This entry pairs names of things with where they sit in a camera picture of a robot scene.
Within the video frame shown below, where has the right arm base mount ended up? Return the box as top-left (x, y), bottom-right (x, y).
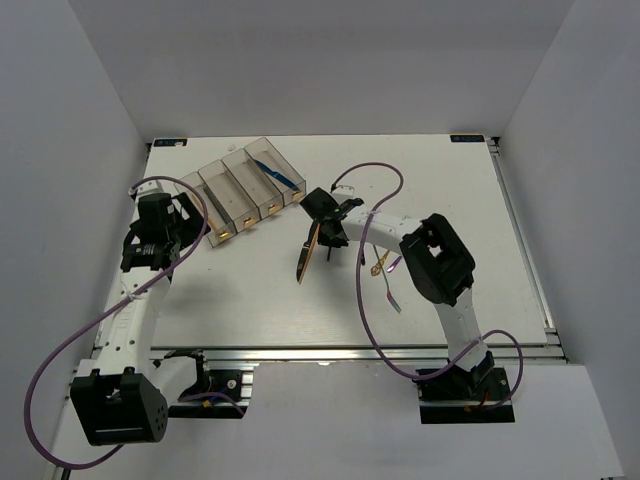
top-left (416, 367), bottom-right (516, 425)

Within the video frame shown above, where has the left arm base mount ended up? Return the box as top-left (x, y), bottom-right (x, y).
top-left (151, 349), bottom-right (248, 419)

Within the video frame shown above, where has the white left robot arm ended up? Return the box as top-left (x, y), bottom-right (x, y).
top-left (70, 192), bottom-right (212, 446)

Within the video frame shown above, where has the blue handled knife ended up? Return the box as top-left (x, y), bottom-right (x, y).
top-left (254, 159), bottom-right (300, 192)

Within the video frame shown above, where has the ornate gold fork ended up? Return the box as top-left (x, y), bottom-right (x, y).
top-left (370, 250), bottom-right (390, 276)

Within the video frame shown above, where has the iridescent rainbow fork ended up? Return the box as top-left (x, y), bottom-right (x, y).
top-left (373, 245), bottom-right (402, 314)

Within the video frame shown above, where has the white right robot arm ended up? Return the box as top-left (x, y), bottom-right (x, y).
top-left (296, 187), bottom-right (494, 399)

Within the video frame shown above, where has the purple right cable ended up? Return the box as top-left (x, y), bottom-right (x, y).
top-left (330, 161), bottom-right (525, 412)

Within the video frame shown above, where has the rainbow gold spoon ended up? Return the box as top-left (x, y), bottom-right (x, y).
top-left (387, 256), bottom-right (403, 272)

